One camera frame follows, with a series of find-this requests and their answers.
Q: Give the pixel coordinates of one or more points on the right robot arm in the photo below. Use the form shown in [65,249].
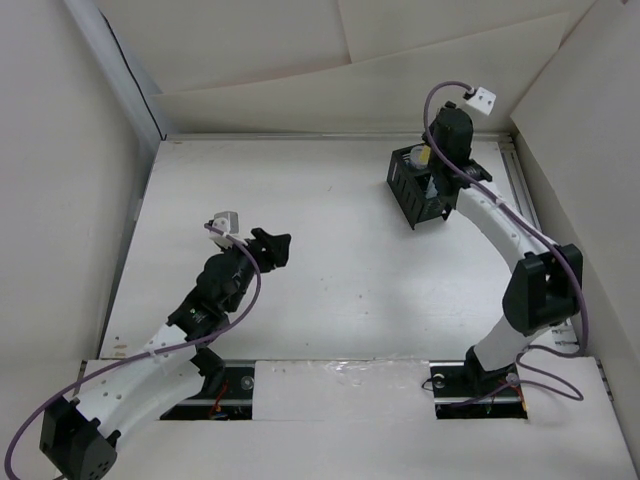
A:
[545,287]

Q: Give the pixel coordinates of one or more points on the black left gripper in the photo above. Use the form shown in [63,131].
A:
[270,249]

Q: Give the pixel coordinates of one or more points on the yellow highlighter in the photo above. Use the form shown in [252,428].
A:
[423,157]

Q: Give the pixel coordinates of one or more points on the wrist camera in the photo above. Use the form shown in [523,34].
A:
[480,100]
[223,228]

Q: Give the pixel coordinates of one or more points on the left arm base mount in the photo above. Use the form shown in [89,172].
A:
[226,393]

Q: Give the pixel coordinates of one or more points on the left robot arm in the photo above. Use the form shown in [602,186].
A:
[83,435]

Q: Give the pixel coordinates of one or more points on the blue highlighter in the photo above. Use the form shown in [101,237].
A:
[431,190]

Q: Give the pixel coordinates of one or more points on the clear jar of paper clips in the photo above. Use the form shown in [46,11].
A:
[413,156]

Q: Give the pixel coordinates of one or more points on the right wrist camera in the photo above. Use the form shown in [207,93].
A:
[480,100]

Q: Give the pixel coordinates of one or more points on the aluminium rail right edge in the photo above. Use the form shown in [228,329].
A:
[497,154]

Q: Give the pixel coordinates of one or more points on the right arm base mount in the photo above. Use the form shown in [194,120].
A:
[457,395]

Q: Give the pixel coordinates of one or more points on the black two-slot organizer box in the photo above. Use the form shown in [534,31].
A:
[408,186]

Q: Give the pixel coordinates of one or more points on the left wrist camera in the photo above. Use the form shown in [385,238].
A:
[223,228]

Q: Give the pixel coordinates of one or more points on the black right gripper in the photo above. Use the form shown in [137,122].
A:
[448,104]

